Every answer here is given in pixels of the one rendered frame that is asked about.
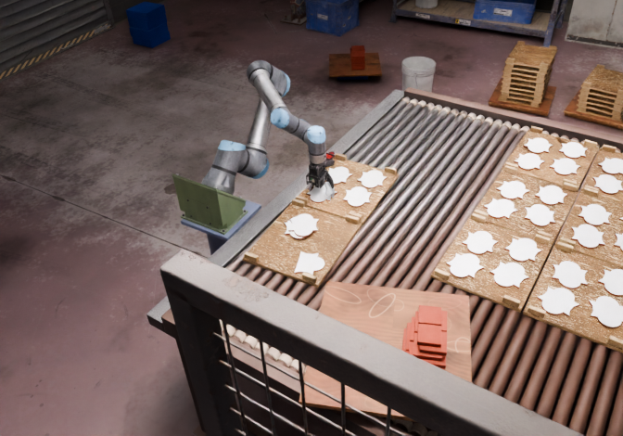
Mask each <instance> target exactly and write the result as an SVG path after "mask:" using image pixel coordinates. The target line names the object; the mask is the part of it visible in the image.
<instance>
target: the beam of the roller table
mask: <svg viewBox="0 0 623 436"><path fill-rule="evenodd" d="M403 98H404V91H401V90H397V89H395V90H394V91H393V92H392V93H391V94H390V95H389V96H387V97H386V98H385V99H384V100H383V101H382V102H381V103H380V104H378V105H377V106H376V107H375V108H374V109H373V110H372V111H371V112H369V113H368V114H367V115H366V116H365V117H364V118H363V119H362V120H361V121H359V122H358V123H357V124H356V125H355V126H354V127H353V128H352V129H351V130H349V131H348V132H347V133H346V134H345V135H344V136H343V137H342V138H340V139H339V140H338V141H337V142H336V143H335V144H334V145H333V146H332V147H331V148H329V149H328V150H327V151H326V152H327V153H329V152H331V151H333V152H335V154H334V155H335V156H336V154H337V153H338V154H344V155H345V154H346V153H347V152H348V151H349V150H350V149H351V148H352V147H353V146H355V145H356V144H357V143H358V142H359V141H360V140H361V139H362V138H363V137H364V136H365V135H366V134H367V133H368V132H369V131H370V130H372V129H373V128H374V127H375V126H376V125H377V124H378V123H379V122H380V121H381V120H382V119H383V118H384V117H385V116H386V115H387V114H388V113H390V112H391V111H392V110H393V109H394V108H395V107H396V106H397V105H398V104H399V103H400V102H401V100H402V99H403ZM308 172H309V168H308V169H307V170H306V171H305V172H304V173H302V174H301V175H300V176H299V177H298V178H297V179H296V180H295V181H293V182H292V183H291V184H290V185H289V186H288V187H287V188H286V189H284V190H283V191H282V192H281V193H280V194H279V195H278V196H277V197H276V198H275V199H273V200H272V201H271V202H270V203H269V204H268V205H267V206H266V207H264V208H263V209H262V210H261V211H260V212H259V213H258V214H257V215H255V216H254V217H253V218H252V219H251V220H250V221H249V222H248V223H247V224H245V225H244V226H243V227H242V228H241V229H240V230H239V231H238V232H237V233H235V234H234V235H233V236H232V237H231V238H230V239H229V240H228V241H226V242H225V243H224V244H223V245H222V246H221V247H220V248H219V249H218V250H216V251H215V252H214V253H213V254H212V255H211V256H210V257H209V258H208V259H207V260H208V261H210V262H212V263H215V264H218V265H219V266H221V267H223V268H225V267H226V266H227V265H228V264H229V263H230V262H231V261H232V260H233V259H235V258H236V257H237V256H238V255H239V254H240V253H241V252H242V251H243V250H244V249H245V248H246V247H247V246H248V245H249V244H250V243H252V242H253V241H254V240H255V239H256V238H257V237H258V236H259V235H260V234H261V233H262V232H263V231H264V230H265V229H266V228H267V227H268V226H270V225H271V224H272V223H273V222H274V221H275V220H276V219H277V218H278V217H279V216H280V215H281V214H282V213H283V211H284V210H285V209H286V208H287V207H288V206H289V205H290V203H291V202H292V199H296V196H299V194H300V193H301V192H302V191H303V190H304V189H305V188H306V187H307V180H306V175H307V173H308ZM170 308H171V306H170V304H169V300H168V296H166V297H165V298H164V299H163V300H162V301H160V302H159V303H158V304H157V305H156V306H155V307H154V308H153V309H152V310H150V311H149V312H148V313H147V314H146V316H147V319H148V322H149V324H150V325H151V326H153V327H155V328H157V329H159V330H161V331H163V332H165V329H164V326H163V324H162V320H161V316H162V315H163V314H165V313H166V312H167V311H168V310H169V309H170Z"/></svg>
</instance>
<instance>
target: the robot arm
mask: <svg viewBox="0 0 623 436"><path fill-rule="evenodd" d="M247 76H248V80H249V82H250V83H251V85H252V86H254V87H256V89H257V91H258V93H259V95H260V100H259V104H258V107H257V110H256V114H255V118H254V121H253V124H252V128H251V131H250V135H249V139H248V143H247V144H246V145H242V144H238V143H236V142H232V141H228V140H222V141H221V143H220V145H219V146H218V150H217V153H216V155H215V158H214V161H213V163H212V166H211V168H210V171H209V172H208V173H207V174H206V176H205V177H204V178H203V180H202V182H201V184H202V185H205V186H210V187H217V188H215V189H218V190H221V191H223V192H226V193H229V194H231V195H234V192H235V176H236V173H240V174H243V175H245V176H246V177H248V178H253V179H259V178H261V177H263V176H264V175H265V174H266V172H267V171H268V168H269V161H268V160H267V158H266V155H267V151H266V149H265V146H266V143H267V139H268V135H269V132H270V129H271V125H272V124H273V125H275V126H276V127H277V128H280V129H282V130H284V131H286V132H288V133H290V134H292V135H294V136H296V137H298V138H300V139H301V140H302V141H303V142H305V143H306V144H307V145H308V146H309V160H310V165H309V172H308V173H307V175H306V180H307V187H306V189H307V188H308V189H309V191H311V190H312V187H313V186H315V187H318V188H319V187H320V188H321V187H322V186H323V185H325V187H326V191H325V194H326V195H327V196H329V195H331V197H332V199H333V198H334V195H335V189H334V181H333V178H332V177H331V175H330V173H329V172H328V171H327V170H326V168H325V167H328V166H333V165H334V164H335V161H334V160H332V159H329V158H326V147H325V131H324V128H323V127H322V126H318V125H315V126H311V125H310V124H308V123H307V122H306V121H304V120H302V119H299V118H298V117H296V116H294V115H292V114H291V113H290V112H289V110H288V108H287V107H286V105H285V103H284V101H283V100H282V97H283V96H285V95H286V93H287V92H288V90H289V87H290V80H289V77H288V76H287V75H286V74H285V73H284V72H283V71H281V70H278V69H277V68H276V67H275V66H273V65H271V64H270V63H268V62H266V61H264V60H256V61H254V62H252V63H251V64H250V65H249V66H248V70H247ZM308 176H309V181H308V179H307V177H308ZM325 180H326V182H325Z"/></svg>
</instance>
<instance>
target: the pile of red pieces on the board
mask: <svg viewBox="0 0 623 436"><path fill-rule="evenodd" d="M447 317H448V312H447V311H441V307H435V306H425V305H419V312H418V311H415V317H413V316H412V323H407V328H405V329H404V331H403V342H402V350H403V351H404V352H406V353H408V354H411V355H413V356H415V357H417V358H419V359H421V360H423V361H426V362H428V363H430V364H431V365H434V366H437V367H439V368H441V369H443V370H445V368H446V355H447Z"/></svg>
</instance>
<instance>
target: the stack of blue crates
mask: <svg viewBox="0 0 623 436"><path fill-rule="evenodd" d="M126 13H127V17H128V21H129V26H130V28H129V29H130V33H131V36H132V37H133V43H134V44H136V45H142V46H146V47H150V48H153V47H155V46H157V45H160V44H162V43H164V42H166V41H168V40H170V39H171V37H170V32H169V31H168V26H167V18H166V14H165V13H166V11H165V6H164V5H161V4H155V3H149V2H142V3H140V4H138V5H136V6H133V7H131V8H128V9H126Z"/></svg>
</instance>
